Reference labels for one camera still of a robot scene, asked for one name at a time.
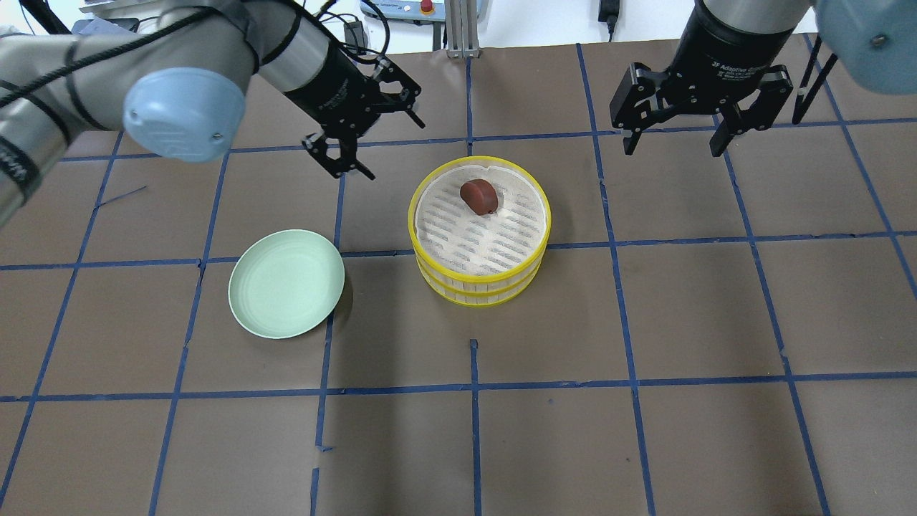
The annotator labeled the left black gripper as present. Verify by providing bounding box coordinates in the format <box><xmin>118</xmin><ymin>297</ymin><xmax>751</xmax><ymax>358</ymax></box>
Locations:
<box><xmin>284</xmin><ymin>47</ymin><xmax>426</xmax><ymax>181</ymax></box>

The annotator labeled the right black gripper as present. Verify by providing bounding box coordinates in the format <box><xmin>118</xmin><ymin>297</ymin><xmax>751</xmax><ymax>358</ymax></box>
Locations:
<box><xmin>609</xmin><ymin>21</ymin><xmax>793</xmax><ymax>157</ymax></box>

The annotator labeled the brown bun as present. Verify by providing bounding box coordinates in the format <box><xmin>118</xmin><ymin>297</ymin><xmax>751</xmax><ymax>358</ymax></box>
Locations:
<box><xmin>459</xmin><ymin>178</ymin><xmax>500</xmax><ymax>216</ymax></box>

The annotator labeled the yellow steamer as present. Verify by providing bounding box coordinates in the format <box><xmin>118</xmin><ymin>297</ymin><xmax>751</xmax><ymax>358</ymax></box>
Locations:
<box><xmin>417</xmin><ymin>262</ymin><xmax>540</xmax><ymax>308</ymax></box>
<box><xmin>408</xmin><ymin>156</ymin><xmax>552</xmax><ymax>296</ymax></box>

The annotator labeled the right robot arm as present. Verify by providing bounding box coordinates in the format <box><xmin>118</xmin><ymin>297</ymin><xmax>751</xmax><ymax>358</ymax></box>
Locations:
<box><xmin>609</xmin><ymin>1</ymin><xmax>916</xmax><ymax>157</ymax></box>

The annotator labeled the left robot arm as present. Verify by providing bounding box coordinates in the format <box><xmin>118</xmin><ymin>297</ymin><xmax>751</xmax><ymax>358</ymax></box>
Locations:
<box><xmin>1</xmin><ymin>1</ymin><xmax>425</xmax><ymax>223</ymax></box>

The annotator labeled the black power adapter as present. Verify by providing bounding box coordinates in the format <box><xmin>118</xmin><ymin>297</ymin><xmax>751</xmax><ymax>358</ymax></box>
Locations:
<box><xmin>598</xmin><ymin>0</ymin><xmax>621</xmax><ymax>25</ymax></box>

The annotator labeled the green plate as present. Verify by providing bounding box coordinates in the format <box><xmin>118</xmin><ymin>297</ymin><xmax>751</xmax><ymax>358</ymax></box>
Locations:
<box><xmin>227</xmin><ymin>229</ymin><xmax>346</xmax><ymax>340</ymax></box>

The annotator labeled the black cable bundle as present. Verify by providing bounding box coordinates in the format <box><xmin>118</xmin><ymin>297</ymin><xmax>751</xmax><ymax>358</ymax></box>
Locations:
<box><xmin>315</xmin><ymin>0</ymin><xmax>391</xmax><ymax>62</ymax></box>

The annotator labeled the aluminium frame post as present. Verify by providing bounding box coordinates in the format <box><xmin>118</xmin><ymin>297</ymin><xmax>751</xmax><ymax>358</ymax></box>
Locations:
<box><xmin>444</xmin><ymin>0</ymin><xmax>481</xmax><ymax>59</ymax></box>

